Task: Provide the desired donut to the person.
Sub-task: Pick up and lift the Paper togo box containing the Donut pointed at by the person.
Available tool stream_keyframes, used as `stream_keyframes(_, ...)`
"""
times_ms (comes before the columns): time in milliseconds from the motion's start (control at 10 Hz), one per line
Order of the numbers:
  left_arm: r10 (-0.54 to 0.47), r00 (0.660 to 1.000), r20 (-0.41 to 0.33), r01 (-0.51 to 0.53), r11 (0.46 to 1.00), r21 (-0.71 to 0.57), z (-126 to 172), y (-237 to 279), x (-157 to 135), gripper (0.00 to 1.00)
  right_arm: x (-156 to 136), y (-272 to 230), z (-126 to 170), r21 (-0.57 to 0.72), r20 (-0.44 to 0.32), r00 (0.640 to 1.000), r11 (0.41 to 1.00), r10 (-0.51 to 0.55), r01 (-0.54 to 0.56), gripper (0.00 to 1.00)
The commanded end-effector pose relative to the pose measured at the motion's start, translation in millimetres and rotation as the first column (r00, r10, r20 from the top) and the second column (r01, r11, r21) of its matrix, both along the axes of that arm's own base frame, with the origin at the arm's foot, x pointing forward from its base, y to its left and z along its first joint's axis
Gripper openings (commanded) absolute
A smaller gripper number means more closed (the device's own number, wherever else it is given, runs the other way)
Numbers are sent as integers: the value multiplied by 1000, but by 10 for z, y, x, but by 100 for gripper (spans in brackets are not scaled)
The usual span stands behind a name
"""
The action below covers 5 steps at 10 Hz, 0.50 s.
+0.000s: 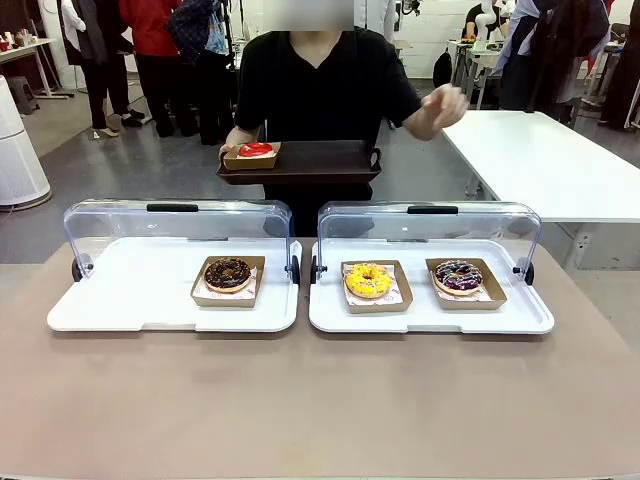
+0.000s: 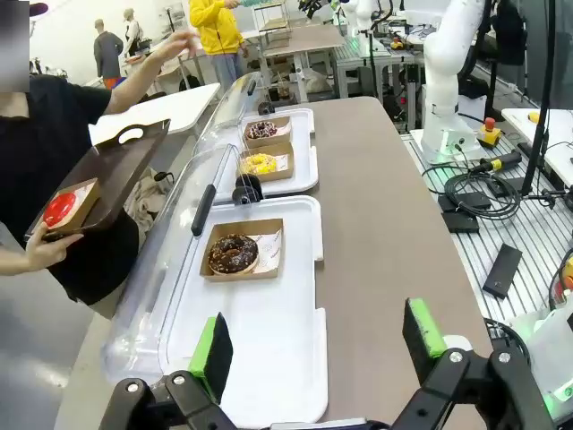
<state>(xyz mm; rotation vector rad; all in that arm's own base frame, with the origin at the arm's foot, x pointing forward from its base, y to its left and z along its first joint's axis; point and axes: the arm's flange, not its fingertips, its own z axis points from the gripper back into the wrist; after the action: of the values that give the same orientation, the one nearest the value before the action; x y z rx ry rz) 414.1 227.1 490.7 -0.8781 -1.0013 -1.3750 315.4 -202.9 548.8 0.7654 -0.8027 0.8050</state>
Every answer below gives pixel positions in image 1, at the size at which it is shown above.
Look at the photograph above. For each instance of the person's right hand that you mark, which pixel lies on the person's right hand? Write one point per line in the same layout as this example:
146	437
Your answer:
227	148

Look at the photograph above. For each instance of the person's left hand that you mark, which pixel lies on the person's left hand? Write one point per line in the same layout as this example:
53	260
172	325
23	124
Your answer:
445	105

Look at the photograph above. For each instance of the kraft box of red donut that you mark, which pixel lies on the kraft box of red donut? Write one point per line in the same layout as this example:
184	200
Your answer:
250	163

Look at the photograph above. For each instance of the red glazed donut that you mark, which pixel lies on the red glazed donut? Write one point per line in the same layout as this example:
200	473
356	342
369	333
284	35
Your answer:
256	149

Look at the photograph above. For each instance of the dark brown serving tray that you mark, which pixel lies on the dark brown serving tray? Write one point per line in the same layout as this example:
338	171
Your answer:
325	162

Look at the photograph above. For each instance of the person's left forearm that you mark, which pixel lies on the person's left forearm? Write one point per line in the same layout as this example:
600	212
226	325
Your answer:
420	125

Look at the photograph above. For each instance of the person's right forearm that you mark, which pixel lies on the person's right forearm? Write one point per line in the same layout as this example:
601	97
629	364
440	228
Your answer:
242	135

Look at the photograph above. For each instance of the person in black t-shirt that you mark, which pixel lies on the person in black t-shirt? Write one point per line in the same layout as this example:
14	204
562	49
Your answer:
320	100

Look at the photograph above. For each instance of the chocolate glazed donut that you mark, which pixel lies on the chocolate glazed donut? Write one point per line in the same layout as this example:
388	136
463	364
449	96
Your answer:
227	274

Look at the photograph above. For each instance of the kraft box of chocolate donut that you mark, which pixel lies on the kraft box of chocolate donut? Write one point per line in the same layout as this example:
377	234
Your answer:
205	299

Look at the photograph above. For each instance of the purple glazed donut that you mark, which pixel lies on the purple glazed donut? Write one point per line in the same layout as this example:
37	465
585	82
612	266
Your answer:
458	276

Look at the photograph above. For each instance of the yellow sprinkled donut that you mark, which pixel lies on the yellow sprinkled donut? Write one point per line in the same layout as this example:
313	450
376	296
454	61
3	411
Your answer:
368	280

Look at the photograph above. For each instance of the kraft box of yellow donut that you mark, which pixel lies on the kraft box of yellow donut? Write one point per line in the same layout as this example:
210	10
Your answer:
400	300

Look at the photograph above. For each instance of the black backpack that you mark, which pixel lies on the black backpack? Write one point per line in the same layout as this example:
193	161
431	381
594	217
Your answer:
442	70

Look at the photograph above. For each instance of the white background desk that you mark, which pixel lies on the white background desk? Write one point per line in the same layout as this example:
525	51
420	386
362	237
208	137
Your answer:
477	60

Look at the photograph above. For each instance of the bystander in blue patterned jacket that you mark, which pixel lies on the bystander in blue patterned jacket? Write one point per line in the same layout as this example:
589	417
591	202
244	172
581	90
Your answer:
205	70

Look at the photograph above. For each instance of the bystander in red top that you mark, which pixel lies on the bystander in red top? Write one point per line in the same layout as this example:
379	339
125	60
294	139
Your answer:
155	65

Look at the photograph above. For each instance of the bystander in dark long coat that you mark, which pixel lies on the bystander in dark long coat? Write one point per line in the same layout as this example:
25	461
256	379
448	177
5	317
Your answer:
550	55

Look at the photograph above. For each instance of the large white side table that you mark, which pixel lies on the large white side table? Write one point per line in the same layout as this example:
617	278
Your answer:
550	160

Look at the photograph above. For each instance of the clear plastic display lid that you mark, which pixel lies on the clear plastic display lid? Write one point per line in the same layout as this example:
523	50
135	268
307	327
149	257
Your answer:
125	222
480	227

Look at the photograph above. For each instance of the black lid hinge knob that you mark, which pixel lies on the black lid hinge knob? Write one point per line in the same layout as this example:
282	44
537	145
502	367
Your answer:
315	270
527	272
296	270
80	267

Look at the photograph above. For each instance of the white printed paper liner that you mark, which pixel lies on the white printed paper liner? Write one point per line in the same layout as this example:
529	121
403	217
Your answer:
397	295
252	287
487	292

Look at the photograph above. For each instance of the bystander in black vest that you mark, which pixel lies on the bystander in black vest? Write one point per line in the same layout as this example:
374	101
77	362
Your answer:
95	60

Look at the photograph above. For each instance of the white display tray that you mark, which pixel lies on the white display tray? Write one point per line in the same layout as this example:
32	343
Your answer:
420	320
125	290

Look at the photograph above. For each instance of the bystander in dark brown clothes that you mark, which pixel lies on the bystander in dark brown clothes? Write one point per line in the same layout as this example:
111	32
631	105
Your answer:
625	75

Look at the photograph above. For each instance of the white air purifier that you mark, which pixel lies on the white air purifier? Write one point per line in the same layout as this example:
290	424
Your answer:
17	160

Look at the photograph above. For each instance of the grey plastic stool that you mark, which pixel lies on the grey plastic stool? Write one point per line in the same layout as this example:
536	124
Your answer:
22	92

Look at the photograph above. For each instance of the white background work table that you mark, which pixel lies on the white background work table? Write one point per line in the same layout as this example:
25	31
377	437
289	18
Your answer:
30	50

